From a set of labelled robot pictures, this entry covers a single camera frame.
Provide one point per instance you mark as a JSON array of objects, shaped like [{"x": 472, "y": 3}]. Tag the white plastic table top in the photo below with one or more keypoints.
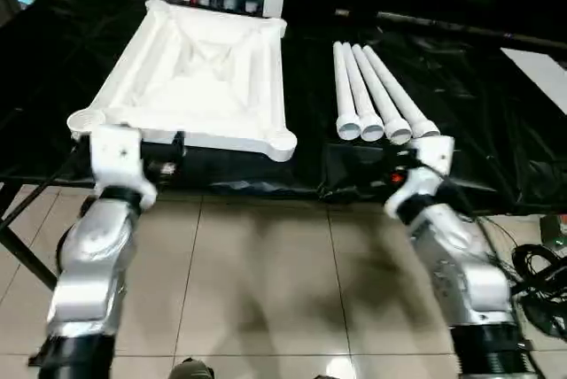
[{"x": 204, "y": 69}]

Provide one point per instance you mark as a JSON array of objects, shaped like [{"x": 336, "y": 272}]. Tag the white plastic table leg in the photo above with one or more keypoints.
[
  {"x": 360, "y": 87},
  {"x": 342, "y": 87},
  {"x": 397, "y": 87},
  {"x": 376, "y": 87}
]

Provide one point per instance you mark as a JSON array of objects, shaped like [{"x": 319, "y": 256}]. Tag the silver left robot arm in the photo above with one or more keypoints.
[{"x": 93, "y": 264}]

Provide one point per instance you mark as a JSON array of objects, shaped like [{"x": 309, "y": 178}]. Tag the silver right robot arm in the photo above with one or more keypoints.
[{"x": 461, "y": 264}]

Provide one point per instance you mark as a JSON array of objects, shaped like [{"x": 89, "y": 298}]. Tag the black plastic mat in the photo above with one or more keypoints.
[{"x": 53, "y": 60}]

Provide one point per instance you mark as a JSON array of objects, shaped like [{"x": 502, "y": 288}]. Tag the black metal rod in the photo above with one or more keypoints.
[{"x": 461, "y": 29}]

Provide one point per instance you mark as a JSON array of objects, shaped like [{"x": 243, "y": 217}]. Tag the black tripod leg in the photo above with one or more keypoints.
[{"x": 22, "y": 255}]

